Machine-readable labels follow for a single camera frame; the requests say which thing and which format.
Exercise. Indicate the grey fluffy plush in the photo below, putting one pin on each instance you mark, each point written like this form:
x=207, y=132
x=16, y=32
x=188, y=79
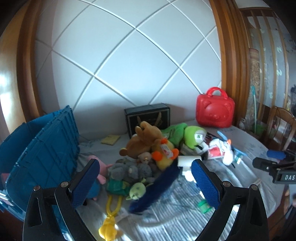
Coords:
x=142, y=171

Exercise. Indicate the wooden framed padded headboard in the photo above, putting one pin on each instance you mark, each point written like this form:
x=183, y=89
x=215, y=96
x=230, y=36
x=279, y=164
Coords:
x=138, y=58

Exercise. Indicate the yellow notepad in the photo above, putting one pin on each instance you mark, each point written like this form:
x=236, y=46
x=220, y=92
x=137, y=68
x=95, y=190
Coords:
x=111, y=139

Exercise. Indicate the small tan bear plush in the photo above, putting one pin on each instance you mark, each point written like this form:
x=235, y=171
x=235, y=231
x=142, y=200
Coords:
x=145, y=158

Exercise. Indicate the small light green plush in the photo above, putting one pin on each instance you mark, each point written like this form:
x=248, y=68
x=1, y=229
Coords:
x=137, y=190

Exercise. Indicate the black cardboard box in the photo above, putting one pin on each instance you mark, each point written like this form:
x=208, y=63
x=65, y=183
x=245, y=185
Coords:
x=148, y=114

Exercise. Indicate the green and white plush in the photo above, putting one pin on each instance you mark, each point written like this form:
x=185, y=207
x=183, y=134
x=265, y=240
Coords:
x=192, y=136

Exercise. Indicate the light blue stick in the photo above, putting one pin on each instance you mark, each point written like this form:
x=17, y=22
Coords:
x=254, y=104

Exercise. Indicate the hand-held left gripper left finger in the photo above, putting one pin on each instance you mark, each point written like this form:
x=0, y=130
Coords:
x=84, y=183

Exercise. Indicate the brown teddy bear plush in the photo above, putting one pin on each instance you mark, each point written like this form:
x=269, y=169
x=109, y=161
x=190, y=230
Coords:
x=141, y=141

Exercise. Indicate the red and white packet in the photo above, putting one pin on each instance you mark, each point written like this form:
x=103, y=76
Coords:
x=214, y=151

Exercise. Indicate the wooden chair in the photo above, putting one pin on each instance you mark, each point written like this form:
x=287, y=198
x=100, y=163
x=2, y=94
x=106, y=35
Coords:
x=272, y=115

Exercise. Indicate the green cloth plush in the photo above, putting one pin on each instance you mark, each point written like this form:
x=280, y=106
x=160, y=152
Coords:
x=175, y=132

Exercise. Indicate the small white box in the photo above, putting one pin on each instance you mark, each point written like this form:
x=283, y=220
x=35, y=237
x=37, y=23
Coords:
x=185, y=161

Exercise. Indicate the yellow duck plush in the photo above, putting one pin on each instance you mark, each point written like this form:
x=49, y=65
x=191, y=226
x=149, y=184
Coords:
x=163, y=160

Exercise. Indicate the dark blue plush band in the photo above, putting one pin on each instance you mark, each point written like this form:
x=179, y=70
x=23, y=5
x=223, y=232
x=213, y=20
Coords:
x=152, y=192

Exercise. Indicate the wooden lattice screen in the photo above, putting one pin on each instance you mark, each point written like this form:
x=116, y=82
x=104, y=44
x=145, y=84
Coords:
x=266, y=46

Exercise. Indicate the red bear-face case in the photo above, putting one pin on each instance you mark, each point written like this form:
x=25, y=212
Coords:
x=215, y=111

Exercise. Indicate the white goose plush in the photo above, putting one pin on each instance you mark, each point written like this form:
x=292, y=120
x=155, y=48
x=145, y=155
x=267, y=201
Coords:
x=227, y=155

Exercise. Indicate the grey plush with green shirt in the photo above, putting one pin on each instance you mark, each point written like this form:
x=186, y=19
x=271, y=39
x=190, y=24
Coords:
x=116, y=185

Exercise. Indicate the yellow long-armed plush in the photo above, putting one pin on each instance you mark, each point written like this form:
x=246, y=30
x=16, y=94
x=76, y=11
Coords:
x=107, y=229

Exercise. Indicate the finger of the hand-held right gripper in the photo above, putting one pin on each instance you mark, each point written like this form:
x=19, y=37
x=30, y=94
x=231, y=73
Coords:
x=275, y=154
x=262, y=162

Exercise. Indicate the pink pig plush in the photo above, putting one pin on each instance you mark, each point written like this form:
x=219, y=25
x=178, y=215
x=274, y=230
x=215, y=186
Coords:
x=103, y=169

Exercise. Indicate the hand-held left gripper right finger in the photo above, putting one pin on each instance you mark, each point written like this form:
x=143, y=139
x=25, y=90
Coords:
x=205, y=183

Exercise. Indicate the small green toy bottle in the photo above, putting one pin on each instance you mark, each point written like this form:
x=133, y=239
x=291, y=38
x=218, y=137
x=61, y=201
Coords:
x=204, y=206

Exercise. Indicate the patterned hanging cloth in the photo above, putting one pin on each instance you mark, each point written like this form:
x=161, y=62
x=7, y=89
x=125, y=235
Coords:
x=254, y=69

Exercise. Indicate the blue plastic crate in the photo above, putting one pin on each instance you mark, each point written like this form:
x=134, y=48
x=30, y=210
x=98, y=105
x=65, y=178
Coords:
x=46, y=150

